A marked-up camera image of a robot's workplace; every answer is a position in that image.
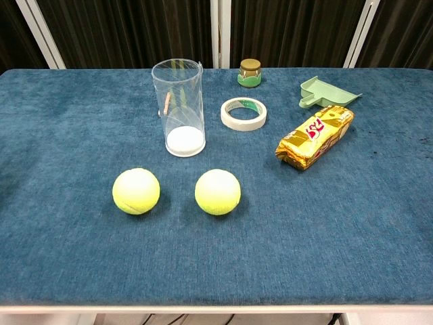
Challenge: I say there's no yellow tennis ball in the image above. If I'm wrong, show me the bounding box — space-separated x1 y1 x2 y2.
194 169 242 216
112 167 161 215

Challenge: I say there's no clear plastic tube container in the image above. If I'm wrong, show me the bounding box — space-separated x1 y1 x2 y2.
151 58 206 158

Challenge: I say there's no white masking tape roll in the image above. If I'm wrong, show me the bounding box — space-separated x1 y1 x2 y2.
220 97 268 132

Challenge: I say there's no small green jar, gold lid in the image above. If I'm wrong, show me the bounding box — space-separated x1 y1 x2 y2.
237 58 263 89

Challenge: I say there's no gold foil snack package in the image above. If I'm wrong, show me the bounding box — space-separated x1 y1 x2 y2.
275 104 355 171

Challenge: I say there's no blue velvet table cloth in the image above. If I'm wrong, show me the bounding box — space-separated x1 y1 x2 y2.
0 68 433 307

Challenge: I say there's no light green plastic dustpan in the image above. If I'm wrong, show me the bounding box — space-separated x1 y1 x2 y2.
298 76 363 109

